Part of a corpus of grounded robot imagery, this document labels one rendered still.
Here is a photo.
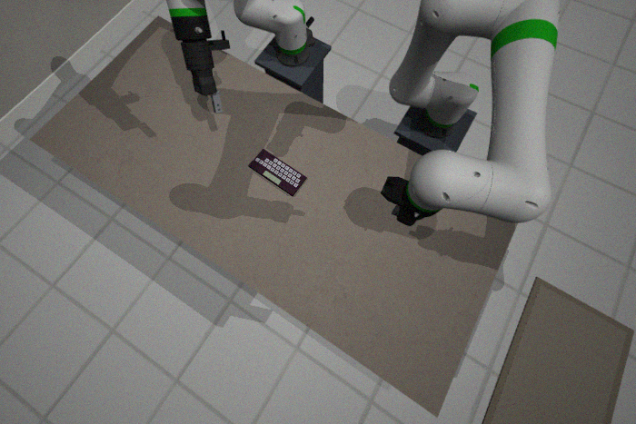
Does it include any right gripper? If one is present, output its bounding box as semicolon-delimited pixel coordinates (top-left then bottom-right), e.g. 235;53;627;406
171;15;230;113

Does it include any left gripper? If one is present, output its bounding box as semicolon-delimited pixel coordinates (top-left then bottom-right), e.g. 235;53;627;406
381;176;437;226

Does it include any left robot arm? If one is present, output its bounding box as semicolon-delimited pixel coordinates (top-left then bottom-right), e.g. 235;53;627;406
389;0;560;223

